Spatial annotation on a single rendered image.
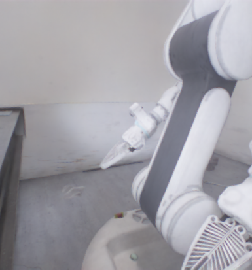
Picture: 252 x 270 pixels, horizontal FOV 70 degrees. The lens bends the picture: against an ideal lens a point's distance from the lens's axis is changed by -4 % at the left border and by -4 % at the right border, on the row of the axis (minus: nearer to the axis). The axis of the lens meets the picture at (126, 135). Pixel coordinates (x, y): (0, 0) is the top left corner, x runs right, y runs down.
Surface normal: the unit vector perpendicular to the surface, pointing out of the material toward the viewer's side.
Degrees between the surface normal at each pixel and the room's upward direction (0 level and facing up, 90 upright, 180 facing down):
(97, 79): 90
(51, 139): 90
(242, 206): 47
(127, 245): 74
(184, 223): 82
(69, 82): 90
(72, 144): 90
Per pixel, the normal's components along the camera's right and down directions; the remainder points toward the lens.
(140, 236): 0.36, -0.04
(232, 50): 0.11, 0.36
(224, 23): 0.03, 0.14
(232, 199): -0.66, -0.63
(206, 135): 0.37, 0.23
